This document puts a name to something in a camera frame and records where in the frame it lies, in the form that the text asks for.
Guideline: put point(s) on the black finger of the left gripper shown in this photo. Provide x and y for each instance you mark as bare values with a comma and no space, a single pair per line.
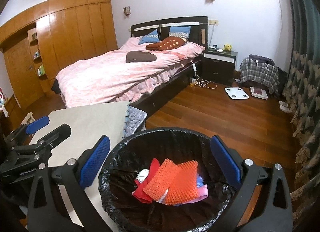
55,137

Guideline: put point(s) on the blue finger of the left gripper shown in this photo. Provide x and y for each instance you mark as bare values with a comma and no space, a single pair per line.
37,124

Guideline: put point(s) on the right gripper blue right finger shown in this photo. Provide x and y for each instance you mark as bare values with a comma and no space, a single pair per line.
230,167

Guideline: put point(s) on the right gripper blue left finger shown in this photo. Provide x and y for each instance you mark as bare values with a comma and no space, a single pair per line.
91,161

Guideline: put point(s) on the pink hot water bag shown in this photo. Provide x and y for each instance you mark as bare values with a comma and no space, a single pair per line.
202,193

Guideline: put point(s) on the large orange foam net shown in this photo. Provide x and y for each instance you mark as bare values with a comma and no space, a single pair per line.
183,188

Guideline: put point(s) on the small white wrapper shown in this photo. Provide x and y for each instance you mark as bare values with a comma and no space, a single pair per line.
142,175

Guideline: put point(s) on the red cloth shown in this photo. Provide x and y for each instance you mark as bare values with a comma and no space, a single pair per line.
139,193

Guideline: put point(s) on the small orange foam net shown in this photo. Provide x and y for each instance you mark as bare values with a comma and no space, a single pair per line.
162,179

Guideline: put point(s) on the blue plastic bag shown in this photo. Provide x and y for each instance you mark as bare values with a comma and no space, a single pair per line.
199,181

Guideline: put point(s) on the black lined trash bin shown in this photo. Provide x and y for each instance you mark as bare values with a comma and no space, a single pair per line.
117,182

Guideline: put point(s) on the small white wooden stool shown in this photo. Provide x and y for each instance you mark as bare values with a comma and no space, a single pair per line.
28,119

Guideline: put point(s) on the wooden side desk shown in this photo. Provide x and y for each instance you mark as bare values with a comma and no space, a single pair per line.
13,120

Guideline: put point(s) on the white bathroom scale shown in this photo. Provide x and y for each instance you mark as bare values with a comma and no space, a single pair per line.
236,93

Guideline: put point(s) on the grey quilted table cover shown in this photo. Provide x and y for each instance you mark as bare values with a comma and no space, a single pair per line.
135,120

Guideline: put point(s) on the wooden wardrobe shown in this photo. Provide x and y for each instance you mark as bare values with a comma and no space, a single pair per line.
40,41

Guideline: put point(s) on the bed with pink cover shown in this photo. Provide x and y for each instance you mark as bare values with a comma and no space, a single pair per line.
109,78

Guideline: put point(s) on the black bedside nightstand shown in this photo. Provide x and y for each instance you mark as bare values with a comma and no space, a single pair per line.
219,67

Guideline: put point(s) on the plaid cloth covered chair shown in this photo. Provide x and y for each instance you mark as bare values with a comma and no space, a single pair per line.
262,70

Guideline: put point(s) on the patterned dark curtain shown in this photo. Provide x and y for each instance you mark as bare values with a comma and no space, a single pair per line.
302,94

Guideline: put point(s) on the dark brown folded cloth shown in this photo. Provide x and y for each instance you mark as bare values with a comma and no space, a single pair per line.
139,56

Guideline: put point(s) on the yellow plush toy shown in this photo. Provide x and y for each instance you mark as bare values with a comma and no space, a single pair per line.
227,48

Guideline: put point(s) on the brown dotted pillow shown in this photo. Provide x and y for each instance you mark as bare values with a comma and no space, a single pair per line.
168,43

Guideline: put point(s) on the right blue pillow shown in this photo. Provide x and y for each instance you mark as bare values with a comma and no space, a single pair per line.
180,31

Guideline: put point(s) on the blue pillow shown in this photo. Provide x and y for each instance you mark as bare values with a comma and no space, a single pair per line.
151,37
180,31

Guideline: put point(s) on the left blue pillow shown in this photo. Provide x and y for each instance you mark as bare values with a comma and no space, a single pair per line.
151,37

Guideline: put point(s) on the left wall lamp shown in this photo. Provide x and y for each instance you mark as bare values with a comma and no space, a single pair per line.
127,10

